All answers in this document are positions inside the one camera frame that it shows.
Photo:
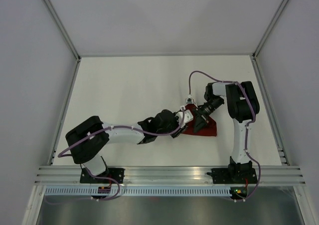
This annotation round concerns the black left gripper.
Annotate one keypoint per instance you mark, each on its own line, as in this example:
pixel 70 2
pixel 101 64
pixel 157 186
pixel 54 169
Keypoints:
pixel 181 129

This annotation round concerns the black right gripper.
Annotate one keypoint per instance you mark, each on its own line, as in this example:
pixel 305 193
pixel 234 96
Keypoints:
pixel 200 120

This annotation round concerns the red cloth napkin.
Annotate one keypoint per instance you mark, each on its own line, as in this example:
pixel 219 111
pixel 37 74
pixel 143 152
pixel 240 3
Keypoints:
pixel 211 131

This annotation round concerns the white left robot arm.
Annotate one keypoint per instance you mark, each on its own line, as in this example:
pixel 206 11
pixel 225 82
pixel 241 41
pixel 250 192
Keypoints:
pixel 86 140

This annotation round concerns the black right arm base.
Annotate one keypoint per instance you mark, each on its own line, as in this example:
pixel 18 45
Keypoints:
pixel 225 176

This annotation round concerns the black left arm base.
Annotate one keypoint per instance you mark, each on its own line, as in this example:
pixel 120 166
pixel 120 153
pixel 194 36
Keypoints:
pixel 112 176

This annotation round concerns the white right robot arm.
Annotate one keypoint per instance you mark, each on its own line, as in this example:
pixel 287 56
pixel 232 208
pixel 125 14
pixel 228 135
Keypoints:
pixel 242 106

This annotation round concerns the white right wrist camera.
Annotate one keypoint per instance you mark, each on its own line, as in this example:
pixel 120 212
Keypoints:
pixel 190 101

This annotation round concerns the aluminium front rail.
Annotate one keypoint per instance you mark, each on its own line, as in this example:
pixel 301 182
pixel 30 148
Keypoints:
pixel 171 176

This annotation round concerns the white slotted cable duct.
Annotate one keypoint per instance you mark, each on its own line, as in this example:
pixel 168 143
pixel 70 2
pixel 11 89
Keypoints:
pixel 161 191

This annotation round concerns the aluminium frame post left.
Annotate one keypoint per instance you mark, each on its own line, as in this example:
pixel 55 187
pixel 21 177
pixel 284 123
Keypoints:
pixel 57 21

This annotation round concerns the aluminium frame post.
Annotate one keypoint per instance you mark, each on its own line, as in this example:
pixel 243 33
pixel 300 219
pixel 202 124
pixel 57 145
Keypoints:
pixel 57 21
pixel 277 15

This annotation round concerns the aluminium frame post right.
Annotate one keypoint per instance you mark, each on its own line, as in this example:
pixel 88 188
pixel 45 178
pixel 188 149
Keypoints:
pixel 277 15

